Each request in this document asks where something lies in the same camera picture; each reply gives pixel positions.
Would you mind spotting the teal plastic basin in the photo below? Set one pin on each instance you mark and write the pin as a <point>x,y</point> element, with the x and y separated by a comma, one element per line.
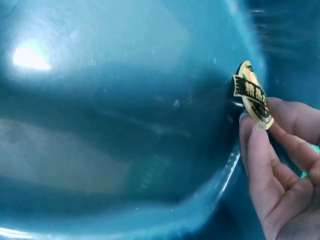
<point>105,105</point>

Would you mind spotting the gold and black oval sticker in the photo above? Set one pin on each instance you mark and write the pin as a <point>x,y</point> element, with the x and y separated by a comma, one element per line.
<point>250,87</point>

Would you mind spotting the person's right hand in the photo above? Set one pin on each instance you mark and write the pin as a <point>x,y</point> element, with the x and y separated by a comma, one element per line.
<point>287,190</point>

